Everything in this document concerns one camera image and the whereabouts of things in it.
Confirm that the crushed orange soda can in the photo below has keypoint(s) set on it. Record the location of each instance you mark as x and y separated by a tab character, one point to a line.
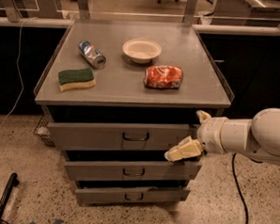
163	77

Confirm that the white paper bowl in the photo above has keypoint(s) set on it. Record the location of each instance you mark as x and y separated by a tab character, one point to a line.
141	51

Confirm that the green yellow sponge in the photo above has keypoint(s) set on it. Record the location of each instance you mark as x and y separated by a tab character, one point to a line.
80	79

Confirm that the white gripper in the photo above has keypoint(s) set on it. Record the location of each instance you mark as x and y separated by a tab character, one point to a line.
211	133

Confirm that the wire mesh basket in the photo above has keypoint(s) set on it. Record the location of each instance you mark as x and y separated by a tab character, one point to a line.
42	132

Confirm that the grey metal drawer cabinet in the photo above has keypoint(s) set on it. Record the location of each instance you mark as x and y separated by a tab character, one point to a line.
120	96

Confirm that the grey bottom drawer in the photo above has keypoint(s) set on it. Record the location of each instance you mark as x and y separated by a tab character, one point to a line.
130	195

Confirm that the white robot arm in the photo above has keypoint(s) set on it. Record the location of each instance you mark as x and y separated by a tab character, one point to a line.
257	138

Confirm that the grey middle drawer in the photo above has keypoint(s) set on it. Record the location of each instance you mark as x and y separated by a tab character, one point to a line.
132	171

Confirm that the black bar on floor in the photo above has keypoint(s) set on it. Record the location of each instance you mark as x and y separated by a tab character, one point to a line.
12	182

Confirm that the silver blue soda can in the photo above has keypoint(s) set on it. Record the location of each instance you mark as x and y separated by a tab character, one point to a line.
91	54

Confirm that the grey drawer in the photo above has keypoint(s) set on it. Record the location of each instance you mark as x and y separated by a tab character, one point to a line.
118	136
130	195
132	171

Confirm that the grey top drawer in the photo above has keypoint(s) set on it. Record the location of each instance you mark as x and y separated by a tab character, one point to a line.
118	136

